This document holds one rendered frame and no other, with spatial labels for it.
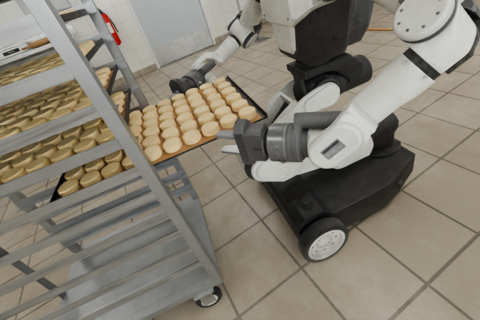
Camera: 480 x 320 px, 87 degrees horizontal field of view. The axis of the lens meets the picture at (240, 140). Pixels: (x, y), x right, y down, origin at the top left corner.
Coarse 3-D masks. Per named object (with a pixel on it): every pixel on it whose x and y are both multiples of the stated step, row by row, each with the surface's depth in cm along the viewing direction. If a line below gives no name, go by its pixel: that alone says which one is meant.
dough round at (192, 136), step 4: (188, 132) 71; (192, 132) 70; (196, 132) 70; (184, 136) 70; (188, 136) 69; (192, 136) 69; (196, 136) 69; (200, 136) 70; (184, 140) 69; (188, 140) 68; (192, 140) 68; (196, 140) 69; (188, 144) 70
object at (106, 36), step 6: (96, 36) 83; (102, 36) 83; (108, 36) 84; (78, 42) 82; (96, 42) 84; (108, 42) 83; (42, 54) 80; (48, 54) 81; (24, 60) 80; (30, 60) 80; (6, 66) 79; (12, 66) 80; (0, 72) 79
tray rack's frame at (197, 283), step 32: (160, 224) 121; (192, 224) 116; (0, 256) 85; (96, 256) 116; (160, 256) 107; (192, 256) 103; (96, 288) 103; (128, 288) 99; (160, 288) 96; (192, 288) 92
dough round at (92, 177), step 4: (88, 172) 68; (92, 172) 68; (96, 172) 67; (84, 176) 67; (88, 176) 66; (92, 176) 66; (96, 176) 66; (100, 176) 67; (80, 180) 66; (84, 180) 65; (88, 180) 65; (92, 180) 65; (96, 180) 66; (100, 180) 67; (84, 184) 65; (88, 184) 65
